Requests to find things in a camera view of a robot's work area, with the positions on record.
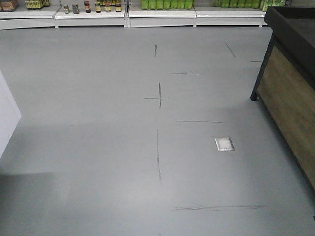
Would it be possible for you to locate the white supermarket shelf unit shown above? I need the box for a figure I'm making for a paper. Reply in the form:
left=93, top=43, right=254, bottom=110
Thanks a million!
left=0, top=0, right=266, bottom=30

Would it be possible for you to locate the metal floor outlet cover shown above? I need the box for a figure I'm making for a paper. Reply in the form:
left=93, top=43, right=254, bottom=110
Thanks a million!
left=215, top=137, right=235, bottom=151

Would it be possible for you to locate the black wooden produce stand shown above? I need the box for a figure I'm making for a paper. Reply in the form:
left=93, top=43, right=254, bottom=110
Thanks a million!
left=250, top=6, right=315, bottom=189

